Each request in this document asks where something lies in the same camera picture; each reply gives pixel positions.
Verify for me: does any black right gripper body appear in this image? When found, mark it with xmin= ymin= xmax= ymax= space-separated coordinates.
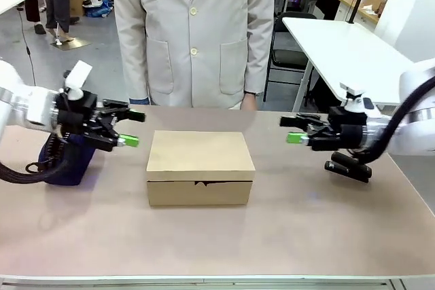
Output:
xmin=326 ymin=106 xmax=368 ymax=151

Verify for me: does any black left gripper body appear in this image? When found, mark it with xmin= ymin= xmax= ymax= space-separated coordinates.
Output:
xmin=54 ymin=90 xmax=103 ymax=145

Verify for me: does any brown cardboard box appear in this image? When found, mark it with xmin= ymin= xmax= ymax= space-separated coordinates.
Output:
xmin=145 ymin=130 xmax=256 ymax=207

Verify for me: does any person's left forearm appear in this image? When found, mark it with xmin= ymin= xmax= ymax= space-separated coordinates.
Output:
xmin=243 ymin=14 xmax=275 ymax=96

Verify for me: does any person's right forearm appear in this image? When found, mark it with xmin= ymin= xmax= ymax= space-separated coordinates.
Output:
xmin=114 ymin=14 xmax=152 ymax=106

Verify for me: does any person's left hand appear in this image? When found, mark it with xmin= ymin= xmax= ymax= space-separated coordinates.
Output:
xmin=240 ymin=92 xmax=260 ymax=111

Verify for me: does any black stapler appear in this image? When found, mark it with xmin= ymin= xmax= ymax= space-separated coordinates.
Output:
xmin=324 ymin=151 xmax=373 ymax=183

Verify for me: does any navy blue zipper pouch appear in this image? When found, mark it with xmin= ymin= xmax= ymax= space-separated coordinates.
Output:
xmin=26 ymin=132 xmax=97 ymax=187

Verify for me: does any shiny metal floor plate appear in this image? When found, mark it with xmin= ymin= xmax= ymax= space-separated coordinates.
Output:
xmin=49 ymin=38 xmax=92 ymax=52

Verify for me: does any large white side table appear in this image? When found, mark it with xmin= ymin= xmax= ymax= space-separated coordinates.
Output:
xmin=281 ymin=16 xmax=416 ymax=111

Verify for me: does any person in beige coat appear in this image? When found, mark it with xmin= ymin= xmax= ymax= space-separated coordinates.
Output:
xmin=113 ymin=0 xmax=275 ymax=111

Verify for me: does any blue plastic bag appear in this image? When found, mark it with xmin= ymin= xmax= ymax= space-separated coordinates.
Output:
xmin=83 ymin=0 xmax=115 ymax=18

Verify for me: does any wooden workbench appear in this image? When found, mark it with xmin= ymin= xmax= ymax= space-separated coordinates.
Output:
xmin=328 ymin=0 xmax=380 ymax=25

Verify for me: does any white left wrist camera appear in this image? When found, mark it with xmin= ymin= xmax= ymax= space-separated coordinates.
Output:
xmin=63 ymin=60 xmax=94 ymax=101

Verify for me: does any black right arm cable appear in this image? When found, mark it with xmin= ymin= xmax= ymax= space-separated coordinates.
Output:
xmin=351 ymin=75 xmax=435 ymax=166

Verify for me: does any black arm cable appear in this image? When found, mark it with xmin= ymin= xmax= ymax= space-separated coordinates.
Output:
xmin=0 ymin=132 xmax=71 ymax=185
xmin=351 ymin=75 xmax=435 ymax=166

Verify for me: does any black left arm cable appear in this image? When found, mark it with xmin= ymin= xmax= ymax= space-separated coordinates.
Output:
xmin=0 ymin=132 xmax=71 ymax=185

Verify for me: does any thin black hanging cable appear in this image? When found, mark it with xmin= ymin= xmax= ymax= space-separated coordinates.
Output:
xmin=16 ymin=6 xmax=37 ymax=86

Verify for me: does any aluminium table frame rail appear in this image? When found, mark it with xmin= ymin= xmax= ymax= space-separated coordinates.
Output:
xmin=0 ymin=274 xmax=435 ymax=290

